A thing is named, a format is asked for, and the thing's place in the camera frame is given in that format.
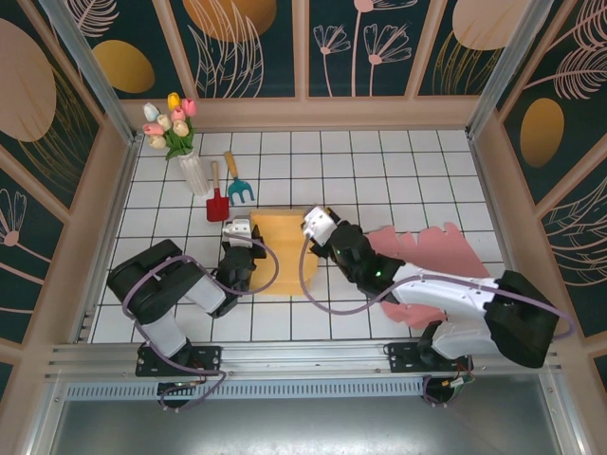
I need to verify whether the yellow paper box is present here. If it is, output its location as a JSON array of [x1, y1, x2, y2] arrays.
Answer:
[[248, 206, 320, 298]]

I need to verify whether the pink paper box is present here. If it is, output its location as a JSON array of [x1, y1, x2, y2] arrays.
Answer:
[[367, 221, 492, 329]]

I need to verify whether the white ribbed vase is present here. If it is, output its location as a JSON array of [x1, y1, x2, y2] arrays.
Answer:
[[177, 152, 212, 196]]

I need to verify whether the artificial tulip bouquet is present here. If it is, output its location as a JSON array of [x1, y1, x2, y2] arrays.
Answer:
[[141, 92, 198, 162]]

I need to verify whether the grey metal sheet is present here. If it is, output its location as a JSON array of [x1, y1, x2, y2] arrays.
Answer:
[[28, 373, 584, 455]]

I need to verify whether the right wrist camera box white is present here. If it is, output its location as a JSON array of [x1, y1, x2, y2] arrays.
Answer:
[[302, 206, 339, 246]]

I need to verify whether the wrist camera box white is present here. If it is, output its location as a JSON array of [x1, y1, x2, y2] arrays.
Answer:
[[221, 216, 253, 247], [302, 206, 339, 246]]

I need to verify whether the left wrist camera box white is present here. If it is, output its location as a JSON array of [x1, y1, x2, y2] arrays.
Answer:
[[221, 216, 253, 247]]

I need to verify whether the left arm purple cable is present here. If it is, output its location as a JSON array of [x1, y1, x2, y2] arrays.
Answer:
[[122, 231, 281, 412]]

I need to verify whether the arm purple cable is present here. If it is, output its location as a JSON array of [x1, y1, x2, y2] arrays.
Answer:
[[298, 229, 579, 410], [122, 231, 281, 412]]

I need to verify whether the teal toy rake wooden handle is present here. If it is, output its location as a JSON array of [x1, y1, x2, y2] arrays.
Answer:
[[223, 151, 255, 206]]

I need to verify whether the red toy shovel wooden handle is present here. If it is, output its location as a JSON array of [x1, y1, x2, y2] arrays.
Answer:
[[205, 160, 230, 223]]

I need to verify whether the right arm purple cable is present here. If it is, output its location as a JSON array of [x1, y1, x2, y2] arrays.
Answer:
[[298, 229, 579, 410]]

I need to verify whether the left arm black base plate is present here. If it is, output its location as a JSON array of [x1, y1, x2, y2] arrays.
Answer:
[[135, 344, 224, 378]]

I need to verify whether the aluminium mounting rail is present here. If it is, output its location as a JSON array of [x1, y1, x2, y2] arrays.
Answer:
[[45, 336, 565, 381]]

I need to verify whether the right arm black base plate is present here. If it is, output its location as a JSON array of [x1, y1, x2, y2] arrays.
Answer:
[[381, 338, 475, 375]]

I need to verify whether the grey slotted cable duct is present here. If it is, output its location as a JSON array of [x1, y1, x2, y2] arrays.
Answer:
[[64, 382, 428, 401]]

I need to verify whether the controller board with wires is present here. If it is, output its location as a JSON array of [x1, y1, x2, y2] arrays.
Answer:
[[440, 362, 477, 397]]

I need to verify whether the aluminium frame post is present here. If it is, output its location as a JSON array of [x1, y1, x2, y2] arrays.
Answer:
[[37, 0, 143, 146], [464, 0, 559, 141]]

